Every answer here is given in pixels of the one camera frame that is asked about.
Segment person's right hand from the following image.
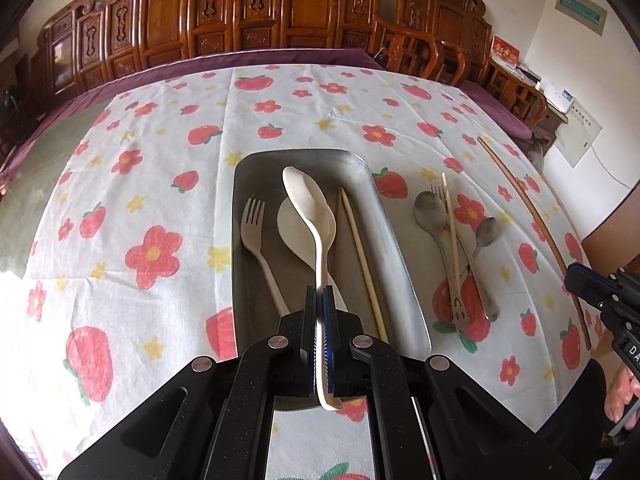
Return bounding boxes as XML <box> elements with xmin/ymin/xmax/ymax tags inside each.
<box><xmin>604</xmin><ymin>360</ymin><xmax>640</xmax><ymax>425</ymax></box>

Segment dark wooden chopstick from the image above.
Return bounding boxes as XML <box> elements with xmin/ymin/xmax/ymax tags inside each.
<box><xmin>477</xmin><ymin>136</ymin><xmax>593</xmax><ymax>352</ymax></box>

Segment metal fork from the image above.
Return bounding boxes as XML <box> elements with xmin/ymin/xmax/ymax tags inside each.
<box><xmin>430</xmin><ymin>181</ymin><xmax>472</xmax><ymax>334</ymax></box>

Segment red standing card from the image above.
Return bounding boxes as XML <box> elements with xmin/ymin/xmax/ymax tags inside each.
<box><xmin>490</xmin><ymin>35</ymin><xmax>521</xmax><ymax>69</ymax></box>

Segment strawberry print tablecloth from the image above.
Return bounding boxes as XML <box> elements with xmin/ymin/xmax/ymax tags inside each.
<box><xmin>20</xmin><ymin>62</ymin><xmax>601</xmax><ymax>480</ymax></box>

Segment cream plastic fork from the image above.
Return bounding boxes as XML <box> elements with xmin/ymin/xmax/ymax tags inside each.
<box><xmin>241</xmin><ymin>198</ymin><xmax>291</xmax><ymax>317</ymax></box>

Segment wooden side table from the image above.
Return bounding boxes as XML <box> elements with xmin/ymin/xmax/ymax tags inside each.
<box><xmin>530</xmin><ymin>85</ymin><xmax>571</xmax><ymax>147</ymax></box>

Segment cream plastic spoon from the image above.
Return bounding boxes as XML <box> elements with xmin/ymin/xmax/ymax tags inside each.
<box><xmin>282</xmin><ymin>166</ymin><xmax>343</xmax><ymax>411</ymax></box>
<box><xmin>276</xmin><ymin>197</ymin><xmax>348</xmax><ymax>312</ymax></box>

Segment carved wooden sofa bench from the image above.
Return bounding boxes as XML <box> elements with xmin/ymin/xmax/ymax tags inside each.
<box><xmin>37</xmin><ymin>0</ymin><xmax>401</xmax><ymax>106</ymax></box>

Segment white wall panel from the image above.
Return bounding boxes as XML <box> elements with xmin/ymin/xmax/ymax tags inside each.
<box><xmin>552</xmin><ymin>105</ymin><xmax>603</xmax><ymax>168</ymax></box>

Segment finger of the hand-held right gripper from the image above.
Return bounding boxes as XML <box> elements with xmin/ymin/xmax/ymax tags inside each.
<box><xmin>570</xmin><ymin>286</ymin><xmax>619</xmax><ymax>319</ymax></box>
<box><xmin>565</xmin><ymin>261</ymin><xmax>622</xmax><ymax>294</ymax></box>

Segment rectangular metal tray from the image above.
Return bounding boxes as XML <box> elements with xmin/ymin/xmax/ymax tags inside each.
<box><xmin>231</xmin><ymin>149</ymin><xmax>432</xmax><ymax>361</ymax></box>

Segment grey wall electrical box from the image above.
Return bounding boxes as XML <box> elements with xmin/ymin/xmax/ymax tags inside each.
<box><xmin>552</xmin><ymin>0</ymin><xmax>608</xmax><ymax>37</ymax></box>

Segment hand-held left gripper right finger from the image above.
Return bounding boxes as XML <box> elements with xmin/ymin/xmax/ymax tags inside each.
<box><xmin>322</xmin><ymin>286</ymin><xmax>583</xmax><ymax>480</ymax></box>

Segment black trousers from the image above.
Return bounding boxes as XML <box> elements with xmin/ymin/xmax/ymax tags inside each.
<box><xmin>537</xmin><ymin>359</ymin><xmax>618</xmax><ymax>466</ymax></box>

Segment light bamboo chopstick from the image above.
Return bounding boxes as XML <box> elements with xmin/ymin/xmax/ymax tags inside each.
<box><xmin>441</xmin><ymin>172</ymin><xmax>461</xmax><ymax>283</ymax></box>
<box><xmin>340</xmin><ymin>187</ymin><xmax>390</xmax><ymax>342</ymax></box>

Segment carved wooden armchair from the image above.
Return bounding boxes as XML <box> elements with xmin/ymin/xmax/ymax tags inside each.
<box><xmin>375</xmin><ymin>0</ymin><xmax>548</xmax><ymax>131</ymax></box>

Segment square purple seat cushion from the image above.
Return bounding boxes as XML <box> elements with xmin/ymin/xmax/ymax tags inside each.
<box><xmin>460</xmin><ymin>82</ymin><xmax>533</xmax><ymax>139</ymax></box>

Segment small metal spoon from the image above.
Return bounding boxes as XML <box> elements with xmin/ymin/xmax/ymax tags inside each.
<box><xmin>462</xmin><ymin>217</ymin><xmax>500</xmax><ymax>281</ymax></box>

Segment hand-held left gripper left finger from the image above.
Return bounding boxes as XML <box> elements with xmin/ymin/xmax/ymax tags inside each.
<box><xmin>57</xmin><ymin>285</ymin><xmax>318</xmax><ymax>480</ymax></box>

